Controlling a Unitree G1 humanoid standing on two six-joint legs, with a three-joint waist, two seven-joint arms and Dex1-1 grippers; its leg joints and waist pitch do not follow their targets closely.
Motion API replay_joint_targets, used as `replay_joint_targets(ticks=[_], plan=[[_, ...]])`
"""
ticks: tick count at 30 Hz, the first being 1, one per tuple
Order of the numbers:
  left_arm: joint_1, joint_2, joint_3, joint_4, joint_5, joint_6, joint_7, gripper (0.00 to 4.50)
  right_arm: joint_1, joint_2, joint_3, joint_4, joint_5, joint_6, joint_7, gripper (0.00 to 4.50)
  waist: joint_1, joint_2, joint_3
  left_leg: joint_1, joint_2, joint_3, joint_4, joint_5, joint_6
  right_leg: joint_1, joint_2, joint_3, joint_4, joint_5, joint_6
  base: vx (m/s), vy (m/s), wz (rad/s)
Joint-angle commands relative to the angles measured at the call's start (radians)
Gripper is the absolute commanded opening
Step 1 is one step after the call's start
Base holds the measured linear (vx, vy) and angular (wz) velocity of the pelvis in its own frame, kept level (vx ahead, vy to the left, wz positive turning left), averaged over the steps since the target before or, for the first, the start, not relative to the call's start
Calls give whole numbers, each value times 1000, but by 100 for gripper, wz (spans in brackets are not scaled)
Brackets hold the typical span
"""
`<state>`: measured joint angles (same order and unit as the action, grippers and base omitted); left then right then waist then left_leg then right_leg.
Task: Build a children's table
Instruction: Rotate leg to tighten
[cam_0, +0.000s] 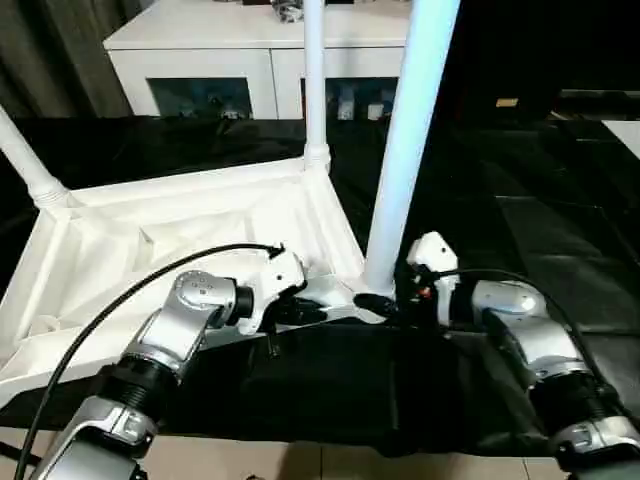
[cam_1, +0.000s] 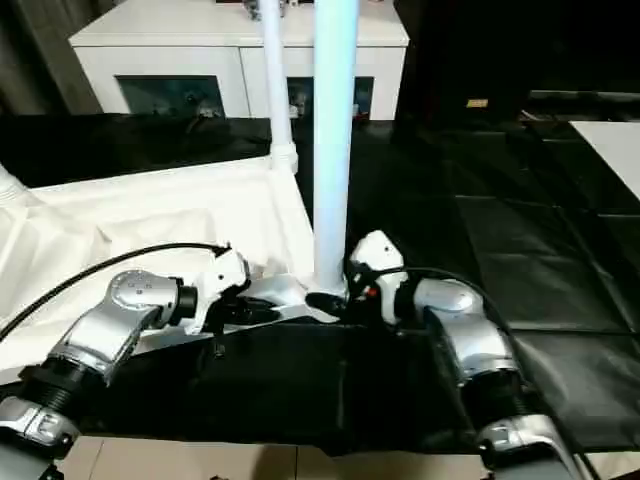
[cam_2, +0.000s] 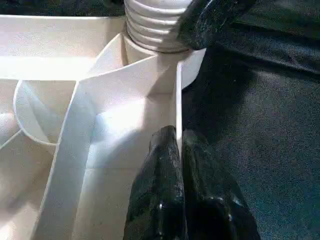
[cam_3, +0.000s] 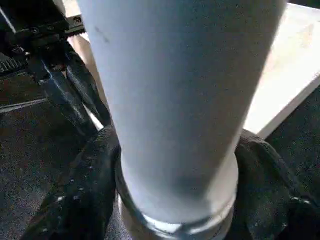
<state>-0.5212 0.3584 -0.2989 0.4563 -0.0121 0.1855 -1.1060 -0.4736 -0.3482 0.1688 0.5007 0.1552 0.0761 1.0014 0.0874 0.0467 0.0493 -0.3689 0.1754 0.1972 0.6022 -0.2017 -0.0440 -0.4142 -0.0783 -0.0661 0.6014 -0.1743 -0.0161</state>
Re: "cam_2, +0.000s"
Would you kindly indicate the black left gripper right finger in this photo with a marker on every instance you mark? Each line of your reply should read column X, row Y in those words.
column 212, row 200

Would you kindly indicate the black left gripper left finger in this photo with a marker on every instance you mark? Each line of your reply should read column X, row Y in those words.
column 160, row 195

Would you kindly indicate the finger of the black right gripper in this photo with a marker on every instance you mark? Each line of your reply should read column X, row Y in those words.
column 210, row 20

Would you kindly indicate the white plastic table leg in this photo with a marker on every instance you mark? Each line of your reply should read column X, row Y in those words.
column 152, row 25

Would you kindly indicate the white plastic table top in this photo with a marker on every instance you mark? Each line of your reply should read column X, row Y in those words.
column 75, row 125

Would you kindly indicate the black mat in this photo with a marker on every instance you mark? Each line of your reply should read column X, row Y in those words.
column 262, row 112

